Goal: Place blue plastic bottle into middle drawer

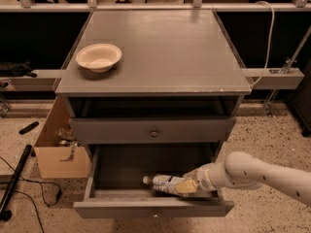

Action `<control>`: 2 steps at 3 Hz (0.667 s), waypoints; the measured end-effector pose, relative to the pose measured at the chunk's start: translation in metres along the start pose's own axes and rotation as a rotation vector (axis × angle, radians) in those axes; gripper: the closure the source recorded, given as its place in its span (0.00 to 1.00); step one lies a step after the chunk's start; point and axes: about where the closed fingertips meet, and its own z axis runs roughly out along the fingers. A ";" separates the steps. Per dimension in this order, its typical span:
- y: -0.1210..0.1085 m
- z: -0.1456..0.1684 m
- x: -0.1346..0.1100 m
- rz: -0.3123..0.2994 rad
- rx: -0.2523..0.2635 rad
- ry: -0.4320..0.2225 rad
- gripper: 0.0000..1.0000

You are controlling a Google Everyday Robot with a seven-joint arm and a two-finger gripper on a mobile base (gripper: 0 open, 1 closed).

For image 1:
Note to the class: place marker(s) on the closed grey upper drawer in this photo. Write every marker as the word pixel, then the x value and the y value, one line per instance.
pixel 143 130

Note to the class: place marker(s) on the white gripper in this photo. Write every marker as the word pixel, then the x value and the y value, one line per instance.
pixel 202 179

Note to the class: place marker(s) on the metal railing frame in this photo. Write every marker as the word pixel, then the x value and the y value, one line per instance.
pixel 215 6

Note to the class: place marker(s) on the black bag on rail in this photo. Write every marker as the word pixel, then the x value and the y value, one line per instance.
pixel 16 69

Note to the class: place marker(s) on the white paper bowl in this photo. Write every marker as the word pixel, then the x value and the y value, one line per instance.
pixel 99 58

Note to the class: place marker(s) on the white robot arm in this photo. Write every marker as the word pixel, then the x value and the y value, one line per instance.
pixel 241 170

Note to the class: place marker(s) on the small black remote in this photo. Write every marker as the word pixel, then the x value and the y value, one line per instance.
pixel 28 128

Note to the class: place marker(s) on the cardboard box on floor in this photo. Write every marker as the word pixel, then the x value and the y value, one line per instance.
pixel 57 159

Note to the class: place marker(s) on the open grey middle drawer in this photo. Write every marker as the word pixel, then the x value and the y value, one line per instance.
pixel 115 187

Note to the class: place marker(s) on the grey wooden drawer cabinet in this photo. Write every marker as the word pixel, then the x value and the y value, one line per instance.
pixel 173 65

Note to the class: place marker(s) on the clear plastic water bottle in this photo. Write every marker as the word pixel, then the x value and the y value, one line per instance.
pixel 164 183

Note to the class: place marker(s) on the black pole on floor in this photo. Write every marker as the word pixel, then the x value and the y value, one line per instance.
pixel 6 214

